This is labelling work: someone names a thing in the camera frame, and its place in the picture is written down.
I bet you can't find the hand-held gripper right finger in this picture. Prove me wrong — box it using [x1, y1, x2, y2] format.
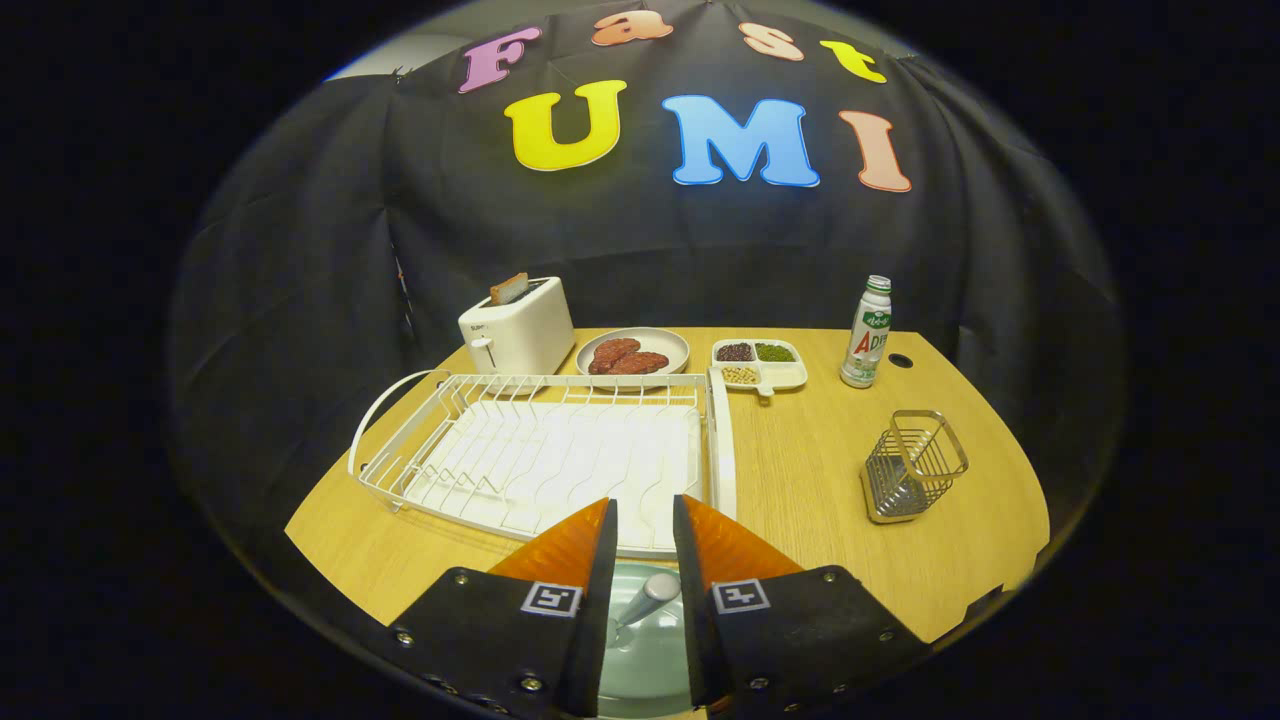
[672, 493, 931, 716]

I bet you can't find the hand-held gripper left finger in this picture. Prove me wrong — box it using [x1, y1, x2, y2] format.
[388, 497, 619, 719]

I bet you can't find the blue striped handle spoon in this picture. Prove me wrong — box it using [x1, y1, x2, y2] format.
[612, 572, 683, 651]

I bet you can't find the light green plate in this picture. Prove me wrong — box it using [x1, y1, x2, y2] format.
[598, 562, 696, 719]

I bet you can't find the white wire dish rack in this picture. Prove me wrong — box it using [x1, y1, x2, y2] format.
[347, 367, 739, 561]

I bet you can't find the metal wire basket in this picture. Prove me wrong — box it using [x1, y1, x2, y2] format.
[860, 409, 970, 525]

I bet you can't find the white divided dish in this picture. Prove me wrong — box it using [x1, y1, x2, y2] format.
[711, 338, 809, 401]

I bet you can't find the beige round plate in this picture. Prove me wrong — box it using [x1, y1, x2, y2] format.
[575, 327, 691, 389]

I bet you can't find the white toaster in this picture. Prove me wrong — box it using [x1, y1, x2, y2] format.
[458, 277, 577, 378]

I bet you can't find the white drink bottle green cap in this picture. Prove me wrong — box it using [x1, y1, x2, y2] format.
[840, 275, 893, 390]

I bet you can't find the black backdrop cloth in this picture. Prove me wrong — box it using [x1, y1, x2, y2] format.
[165, 0, 1126, 521]

